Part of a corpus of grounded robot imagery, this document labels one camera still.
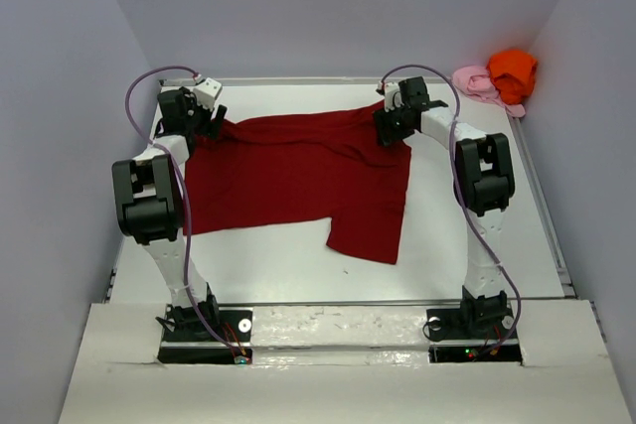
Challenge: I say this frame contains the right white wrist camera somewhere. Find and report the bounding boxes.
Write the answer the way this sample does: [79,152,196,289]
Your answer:
[377,81,402,112]

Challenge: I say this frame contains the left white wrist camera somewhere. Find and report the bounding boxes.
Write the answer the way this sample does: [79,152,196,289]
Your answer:
[192,75,223,111]

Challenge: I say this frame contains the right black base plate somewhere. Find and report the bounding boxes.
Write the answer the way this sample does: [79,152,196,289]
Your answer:
[422,308,523,364]

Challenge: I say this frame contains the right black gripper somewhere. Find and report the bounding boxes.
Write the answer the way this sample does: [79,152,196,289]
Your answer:
[372,101,415,146]

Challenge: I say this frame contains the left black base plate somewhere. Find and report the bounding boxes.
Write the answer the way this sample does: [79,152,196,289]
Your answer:
[155,306,253,365]

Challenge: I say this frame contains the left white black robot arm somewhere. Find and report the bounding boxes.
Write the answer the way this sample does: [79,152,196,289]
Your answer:
[111,78,227,343]

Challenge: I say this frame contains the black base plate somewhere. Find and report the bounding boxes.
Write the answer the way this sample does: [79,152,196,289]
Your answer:
[155,306,253,365]
[422,308,523,364]

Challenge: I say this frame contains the dark red t shirt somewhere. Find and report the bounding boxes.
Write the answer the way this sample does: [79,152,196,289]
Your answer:
[185,103,411,265]

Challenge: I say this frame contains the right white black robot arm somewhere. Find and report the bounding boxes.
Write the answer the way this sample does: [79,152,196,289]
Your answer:
[374,76,516,343]

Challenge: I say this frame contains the pink t shirt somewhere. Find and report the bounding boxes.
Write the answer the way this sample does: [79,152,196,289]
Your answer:
[451,66,526,118]

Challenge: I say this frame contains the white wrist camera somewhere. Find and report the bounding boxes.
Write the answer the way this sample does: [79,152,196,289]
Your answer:
[192,75,223,111]
[377,81,402,112]

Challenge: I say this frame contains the orange t shirt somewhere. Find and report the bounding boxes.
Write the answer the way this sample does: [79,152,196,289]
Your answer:
[487,49,539,105]

